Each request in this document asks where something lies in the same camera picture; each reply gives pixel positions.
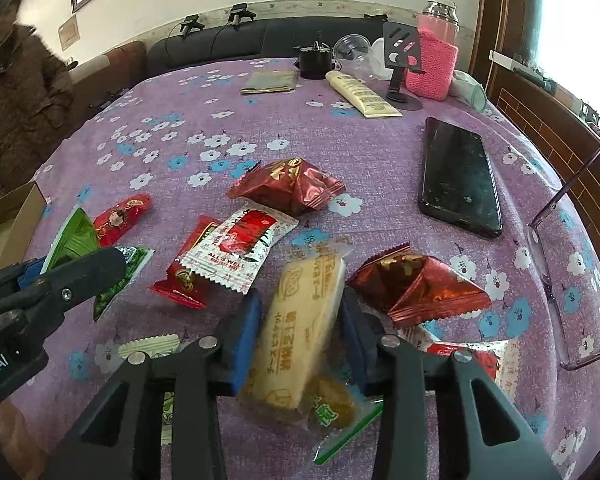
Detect purple floral tablecloth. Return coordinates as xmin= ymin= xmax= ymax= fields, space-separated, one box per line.
xmin=0 ymin=56 xmax=600 ymax=480

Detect brown sofa cushion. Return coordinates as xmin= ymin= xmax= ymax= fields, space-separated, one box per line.
xmin=69 ymin=40 xmax=149 ymax=122

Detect dark sofa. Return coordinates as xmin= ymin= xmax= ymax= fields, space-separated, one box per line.
xmin=146 ymin=9 xmax=422 ymax=79

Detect green white snack packet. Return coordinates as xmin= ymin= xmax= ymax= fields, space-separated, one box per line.
xmin=92 ymin=245 xmax=155 ymax=322

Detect white red-label snack packet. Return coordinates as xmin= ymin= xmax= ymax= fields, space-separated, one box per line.
xmin=399 ymin=324 xmax=522 ymax=412
xmin=179 ymin=200 xmax=299 ymax=294

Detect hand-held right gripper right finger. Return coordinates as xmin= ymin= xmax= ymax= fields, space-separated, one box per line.
xmin=339 ymin=287 xmax=563 ymax=480

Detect bottle in pink knit sleeve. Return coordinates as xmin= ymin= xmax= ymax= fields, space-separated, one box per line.
xmin=405 ymin=0 xmax=460 ymax=100

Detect eyeglasses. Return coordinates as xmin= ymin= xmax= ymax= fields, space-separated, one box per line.
xmin=527 ymin=125 xmax=600 ymax=372

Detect grey-green booklet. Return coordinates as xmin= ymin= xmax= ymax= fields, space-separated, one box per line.
xmin=239 ymin=69 xmax=300 ymax=95

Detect white wavy-edge snack packet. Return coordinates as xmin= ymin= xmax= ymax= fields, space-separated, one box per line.
xmin=117 ymin=332 xmax=182 ymax=447

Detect cream tube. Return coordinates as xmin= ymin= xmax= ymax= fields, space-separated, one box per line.
xmin=325 ymin=70 xmax=404 ymax=119

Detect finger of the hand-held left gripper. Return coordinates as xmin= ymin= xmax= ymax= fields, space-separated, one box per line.
xmin=0 ymin=257 xmax=47 ymax=311
xmin=0 ymin=247 xmax=127 ymax=332

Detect black phone stand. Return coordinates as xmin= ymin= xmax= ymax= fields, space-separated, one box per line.
xmin=382 ymin=21 xmax=426 ymax=111

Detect green foil snack packet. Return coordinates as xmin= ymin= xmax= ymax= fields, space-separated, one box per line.
xmin=41 ymin=206 xmax=101 ymax=277

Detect cardboard box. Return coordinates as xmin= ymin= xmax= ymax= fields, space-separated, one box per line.
xmin=0 ymin=181 xmax=48 ymax=282

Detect yellow biscuit packet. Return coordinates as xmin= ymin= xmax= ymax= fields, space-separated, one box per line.
xmin=239 ymin=239 xmax=354 ymax=428

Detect black round container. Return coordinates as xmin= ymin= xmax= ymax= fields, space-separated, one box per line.
xmin=294 ymin=42 xmax=336 ymax=80

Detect dark red foil snack packet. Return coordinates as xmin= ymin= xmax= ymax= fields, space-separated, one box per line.
xmin=227 ymin=157 xmax=346 ymax=216
xmin=346 ymin=244 xmax=492 ymax=329

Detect black smartphone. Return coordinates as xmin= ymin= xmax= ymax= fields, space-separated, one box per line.
xmin=418 ymin=117 xmax=504 ymax=239

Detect red cartoon snack packet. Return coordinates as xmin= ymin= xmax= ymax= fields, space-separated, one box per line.
xmin=92 ymin=193 xmax=152 ymax=247

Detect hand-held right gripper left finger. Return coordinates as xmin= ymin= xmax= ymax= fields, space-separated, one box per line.
xmin=40 ymin=287 xmax=264 ymax=480

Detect clear glass bowl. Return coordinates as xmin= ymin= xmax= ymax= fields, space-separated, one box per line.
xmin=333 ymin=33 xmax=374 ymax=81

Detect clear green candy packet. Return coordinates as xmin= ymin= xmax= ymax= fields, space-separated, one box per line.
xmin=300 ymin=374 xmax=384 ymax=467

